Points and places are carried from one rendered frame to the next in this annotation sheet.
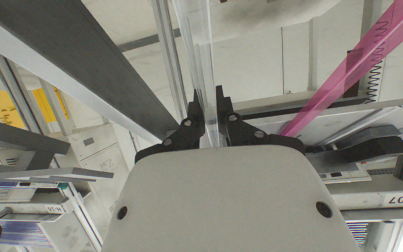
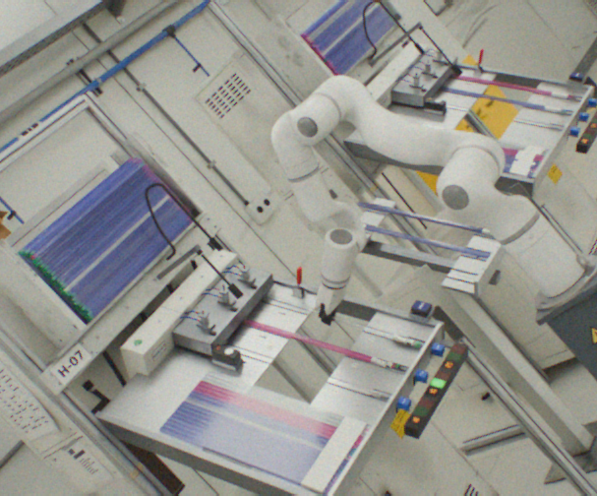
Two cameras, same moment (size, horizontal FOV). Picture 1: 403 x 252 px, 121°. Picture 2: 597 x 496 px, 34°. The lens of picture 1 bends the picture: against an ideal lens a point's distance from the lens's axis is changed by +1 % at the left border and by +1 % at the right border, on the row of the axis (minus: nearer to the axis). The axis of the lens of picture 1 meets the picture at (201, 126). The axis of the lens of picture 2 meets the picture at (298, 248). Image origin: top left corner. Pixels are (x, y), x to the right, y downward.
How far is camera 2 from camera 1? 2.76 m
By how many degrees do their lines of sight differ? 39
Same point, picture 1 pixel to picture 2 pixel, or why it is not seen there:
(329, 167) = (220, 335)
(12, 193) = not seen: hidden behind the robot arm
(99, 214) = (262, 81)
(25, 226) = (345, 54)
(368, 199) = (96, 341)
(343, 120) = (270, 350)
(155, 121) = not seen: hidden behind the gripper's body
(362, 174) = (147, 355)
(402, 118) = (246, 370)
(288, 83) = not seen: outside the picture
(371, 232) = (50, 308)
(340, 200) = (117, 323)
